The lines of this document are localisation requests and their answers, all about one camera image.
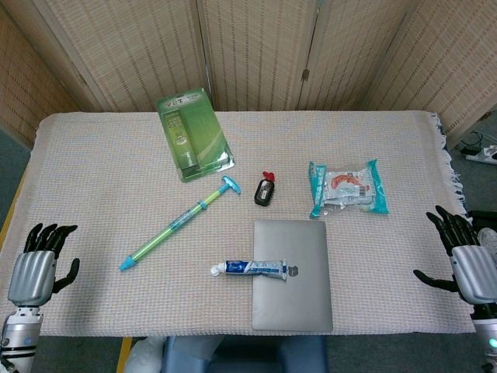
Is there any blue and white toothpaste tube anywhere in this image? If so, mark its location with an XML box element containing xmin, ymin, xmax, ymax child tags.
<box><xmin>210</xmin><ymin>257</ymin><xmax>289</xmax><ymax>281</ymax></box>

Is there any pale woven tablecloth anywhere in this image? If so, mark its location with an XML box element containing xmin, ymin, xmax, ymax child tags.
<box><xmin>0</xmin><ymin>110</ymin><xmax>477</xmax><ymax>337</ymax></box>

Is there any woven folding screen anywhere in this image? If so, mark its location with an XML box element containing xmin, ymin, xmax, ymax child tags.
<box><xmin>0</xmin><ymin>0</ymin><xmax>497</xmax><ymax>151</ymax></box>

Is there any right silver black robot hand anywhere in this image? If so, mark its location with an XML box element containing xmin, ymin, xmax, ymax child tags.
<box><xmin>412</xmin><ymin>204</ymin><xmax>497</xmax><ymax>306</ymax></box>

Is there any white robot body shell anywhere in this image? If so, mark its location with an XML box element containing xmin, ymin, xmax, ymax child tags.
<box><xmin>124</xmin><ymin>336</ymin><xmax>170</xmax><ymax>373</ymax></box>

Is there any blue seat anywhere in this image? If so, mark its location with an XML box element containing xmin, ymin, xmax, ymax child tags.
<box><xmin>162</xmin><ymin>335</ymin><xmax>328</xmax><ymax>373</ymax></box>

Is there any green blister pack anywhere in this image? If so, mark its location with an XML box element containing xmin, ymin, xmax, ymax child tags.
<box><xmin>155</xmin><ymin>88</ymin><xmax>236</xmax><ymax>183</ymax></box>

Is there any silver laptop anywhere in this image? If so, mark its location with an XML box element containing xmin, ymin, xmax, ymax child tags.
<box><xmin>251</xmin><ymin>219</ymin><xmax>334</xmax><ymax>333</ymax></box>

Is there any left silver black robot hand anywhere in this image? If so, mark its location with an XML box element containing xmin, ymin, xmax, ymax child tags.
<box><xmin>7</xmin><ymin>223</ymin><xmax>82</xmax><ymax>308</ymax></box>

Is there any green and blue water syringe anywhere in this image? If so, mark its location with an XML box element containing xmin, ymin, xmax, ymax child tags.
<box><xmin>118</xmin><ymin>175</ymin><xmax>242</xmax><ymax>272</ymax></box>

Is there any teal clear snack packet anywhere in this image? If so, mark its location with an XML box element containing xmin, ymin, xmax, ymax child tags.
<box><xmin>308</xmin><ymin>159</ymin><xmax>390</xmax><ymax>219</ymax></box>

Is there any white power strip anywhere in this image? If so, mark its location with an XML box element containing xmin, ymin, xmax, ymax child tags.
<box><xmin>464</xmin><ymin>145</ymin><xmax>497</xmax><ymax>164</ymax></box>

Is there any small black bottle red cap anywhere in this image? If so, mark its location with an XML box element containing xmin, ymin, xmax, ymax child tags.
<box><xmin>254</xmin><ymin>169</ymin><xmax>277</xmax><ymax>207</ymax></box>

